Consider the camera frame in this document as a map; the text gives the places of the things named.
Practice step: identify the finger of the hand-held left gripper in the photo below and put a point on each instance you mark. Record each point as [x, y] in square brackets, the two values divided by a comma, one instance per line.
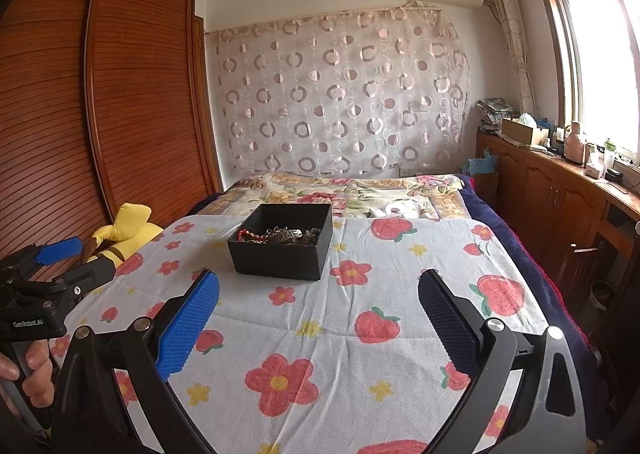
[95, 273]
[60, 250]

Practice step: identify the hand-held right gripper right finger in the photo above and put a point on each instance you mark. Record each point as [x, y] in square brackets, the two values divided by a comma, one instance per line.
[450, 329]

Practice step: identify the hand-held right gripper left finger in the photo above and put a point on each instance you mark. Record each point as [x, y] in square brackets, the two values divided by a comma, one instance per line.
[190, 324]

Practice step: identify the black jewelry box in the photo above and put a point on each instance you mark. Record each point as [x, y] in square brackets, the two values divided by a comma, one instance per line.
[280, 259]

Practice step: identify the ornate silver hairpin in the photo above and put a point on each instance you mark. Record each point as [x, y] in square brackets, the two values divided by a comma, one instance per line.
[285, 235]

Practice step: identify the person's left hand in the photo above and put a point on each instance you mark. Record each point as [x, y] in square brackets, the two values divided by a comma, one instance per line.
[37, 369]

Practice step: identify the yellow plush toy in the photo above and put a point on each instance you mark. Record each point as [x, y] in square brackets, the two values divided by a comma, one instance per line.
[125, 234]

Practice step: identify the strawberry printed cloth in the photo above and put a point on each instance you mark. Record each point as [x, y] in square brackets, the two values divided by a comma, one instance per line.
[330, 334]

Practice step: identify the wooden chair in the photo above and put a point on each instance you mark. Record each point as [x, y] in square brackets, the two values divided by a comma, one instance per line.
[580, 264]

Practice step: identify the wooden slatted wardrobe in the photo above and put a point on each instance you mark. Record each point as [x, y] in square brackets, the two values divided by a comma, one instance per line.
[100, 109]

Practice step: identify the teal paper bag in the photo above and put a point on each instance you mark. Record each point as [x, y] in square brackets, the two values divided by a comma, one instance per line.
[481, 165]

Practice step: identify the wooden cabinet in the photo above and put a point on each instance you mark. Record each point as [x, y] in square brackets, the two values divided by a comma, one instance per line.
[535, 184]

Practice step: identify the floral blanket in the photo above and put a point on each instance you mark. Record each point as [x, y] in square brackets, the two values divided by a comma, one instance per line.
[320, 196]

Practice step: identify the cardboard box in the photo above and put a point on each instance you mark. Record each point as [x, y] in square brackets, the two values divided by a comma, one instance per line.
[522, 134]

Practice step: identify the small white box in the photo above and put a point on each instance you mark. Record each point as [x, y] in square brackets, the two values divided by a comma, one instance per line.
[595, 170]

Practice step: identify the pink jug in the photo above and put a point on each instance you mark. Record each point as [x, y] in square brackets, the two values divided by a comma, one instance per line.
[575, 147]

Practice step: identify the stack of printed packets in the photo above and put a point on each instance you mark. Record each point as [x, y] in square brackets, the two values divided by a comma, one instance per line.
[495, 112]

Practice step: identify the small black device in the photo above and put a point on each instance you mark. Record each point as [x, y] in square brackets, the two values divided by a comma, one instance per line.
[613, 176]

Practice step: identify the green capped bottle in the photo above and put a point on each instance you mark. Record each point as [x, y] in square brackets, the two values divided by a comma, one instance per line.
[609, 154]

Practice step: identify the patterned window curtain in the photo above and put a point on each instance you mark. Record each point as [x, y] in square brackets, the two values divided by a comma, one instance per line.
[512, 34]

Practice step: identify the window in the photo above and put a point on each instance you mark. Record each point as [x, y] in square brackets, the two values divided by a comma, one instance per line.
[595, 59]

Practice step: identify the wall socket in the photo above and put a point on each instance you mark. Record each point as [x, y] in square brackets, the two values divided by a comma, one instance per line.
[407, 171]

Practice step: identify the circle patterned wall curtain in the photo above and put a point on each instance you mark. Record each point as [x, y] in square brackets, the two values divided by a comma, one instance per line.
[340, 94]

